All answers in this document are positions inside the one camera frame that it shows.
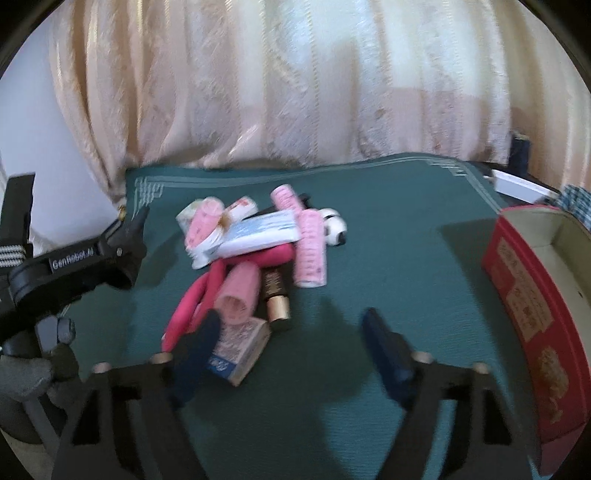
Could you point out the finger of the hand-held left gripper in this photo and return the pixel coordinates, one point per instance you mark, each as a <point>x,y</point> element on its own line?
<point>117,272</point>
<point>124,240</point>

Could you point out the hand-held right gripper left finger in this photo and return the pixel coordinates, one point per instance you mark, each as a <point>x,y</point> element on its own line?
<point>198,355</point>

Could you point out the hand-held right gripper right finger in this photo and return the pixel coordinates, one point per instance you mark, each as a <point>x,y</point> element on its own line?
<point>385,355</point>

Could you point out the small cream yellow carton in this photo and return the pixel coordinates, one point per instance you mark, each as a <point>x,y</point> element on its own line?
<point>244,346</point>

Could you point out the pink foam curler rod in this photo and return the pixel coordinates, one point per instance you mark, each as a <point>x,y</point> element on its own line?
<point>194,304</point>

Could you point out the wide pale pink hair roller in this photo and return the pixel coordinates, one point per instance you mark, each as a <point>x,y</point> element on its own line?
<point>238,290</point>

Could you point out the pink dotted plastic packet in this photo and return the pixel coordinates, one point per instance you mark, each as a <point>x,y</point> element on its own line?
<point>203,226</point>

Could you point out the dark bottle with gold cap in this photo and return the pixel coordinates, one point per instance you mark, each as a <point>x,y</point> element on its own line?
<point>277,304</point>

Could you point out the white bandage roll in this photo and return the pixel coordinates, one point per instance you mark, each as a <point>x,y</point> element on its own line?
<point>240,207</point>

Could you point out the light blue white tube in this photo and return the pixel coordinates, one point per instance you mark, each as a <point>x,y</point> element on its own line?
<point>258,235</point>

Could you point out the small panda toy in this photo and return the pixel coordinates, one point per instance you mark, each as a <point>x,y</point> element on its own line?
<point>334,228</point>

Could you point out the person's left hand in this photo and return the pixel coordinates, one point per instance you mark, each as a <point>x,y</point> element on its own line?
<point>23,376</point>

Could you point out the gold curtain tassel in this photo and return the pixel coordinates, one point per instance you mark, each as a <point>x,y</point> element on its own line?
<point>121,213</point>

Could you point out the green patterned table mat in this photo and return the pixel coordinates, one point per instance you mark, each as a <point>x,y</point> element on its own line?
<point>392,258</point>

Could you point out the cream patterned curtain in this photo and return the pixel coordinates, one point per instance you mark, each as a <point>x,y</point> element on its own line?
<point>277,92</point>

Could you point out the white power strip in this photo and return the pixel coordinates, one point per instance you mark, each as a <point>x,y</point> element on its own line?
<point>512,184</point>

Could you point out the green plaid cloth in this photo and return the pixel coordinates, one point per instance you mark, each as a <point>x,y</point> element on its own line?
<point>577,198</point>

